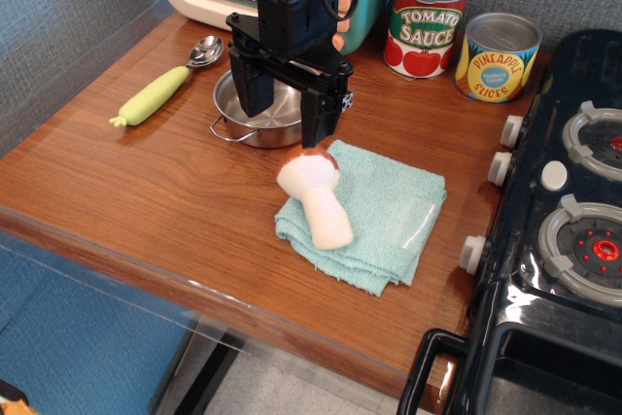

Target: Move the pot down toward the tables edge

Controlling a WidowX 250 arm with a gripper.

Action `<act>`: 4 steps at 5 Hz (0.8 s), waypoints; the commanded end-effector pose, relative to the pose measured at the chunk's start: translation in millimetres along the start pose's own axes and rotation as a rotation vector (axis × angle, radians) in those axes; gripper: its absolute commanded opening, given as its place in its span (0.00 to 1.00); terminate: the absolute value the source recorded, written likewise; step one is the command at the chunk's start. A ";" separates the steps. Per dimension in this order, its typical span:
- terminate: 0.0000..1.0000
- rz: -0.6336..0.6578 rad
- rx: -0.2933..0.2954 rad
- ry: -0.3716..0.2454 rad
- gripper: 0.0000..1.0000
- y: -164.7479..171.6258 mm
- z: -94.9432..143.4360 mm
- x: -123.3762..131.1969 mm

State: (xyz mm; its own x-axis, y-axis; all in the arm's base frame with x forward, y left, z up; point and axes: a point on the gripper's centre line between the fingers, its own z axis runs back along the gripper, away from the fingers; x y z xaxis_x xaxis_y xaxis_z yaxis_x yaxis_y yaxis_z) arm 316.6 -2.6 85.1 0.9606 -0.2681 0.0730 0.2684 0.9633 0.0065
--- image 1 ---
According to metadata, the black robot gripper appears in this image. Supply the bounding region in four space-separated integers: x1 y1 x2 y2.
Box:
226 0 353 149

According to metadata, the silver metal pot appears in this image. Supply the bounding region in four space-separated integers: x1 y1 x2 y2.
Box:
209 69 306 150

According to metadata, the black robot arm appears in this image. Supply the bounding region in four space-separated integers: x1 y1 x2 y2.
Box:
226 0 356 149

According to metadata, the toy mushroom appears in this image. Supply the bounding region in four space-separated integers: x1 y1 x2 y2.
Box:
276 147 354 250

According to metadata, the teal folded cloth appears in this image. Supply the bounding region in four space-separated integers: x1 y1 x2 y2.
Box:
275 140 446 296

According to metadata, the tomato sauce can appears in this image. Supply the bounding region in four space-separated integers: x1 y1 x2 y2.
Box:
384 0 467 79

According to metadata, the pineapple slices can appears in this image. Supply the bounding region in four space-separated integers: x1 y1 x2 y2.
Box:
455 12 542 103

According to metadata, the white stove knob middle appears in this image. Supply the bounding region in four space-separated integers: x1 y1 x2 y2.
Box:
487 152 512 187

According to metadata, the white stove knob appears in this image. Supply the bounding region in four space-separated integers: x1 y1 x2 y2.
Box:
500 115 524 150
487 152 512 187
459 236 487 275

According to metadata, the white stove knob top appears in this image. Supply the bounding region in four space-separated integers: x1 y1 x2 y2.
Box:
500 115 524 150

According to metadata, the white stove knob bottom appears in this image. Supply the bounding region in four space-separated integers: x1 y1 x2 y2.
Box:
459 236 487 275

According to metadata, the black toy stove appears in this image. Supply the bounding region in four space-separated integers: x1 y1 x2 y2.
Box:
398 29 621 414

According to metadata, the green handled metal spoon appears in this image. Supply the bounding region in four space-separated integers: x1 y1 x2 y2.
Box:
109 35 225 127

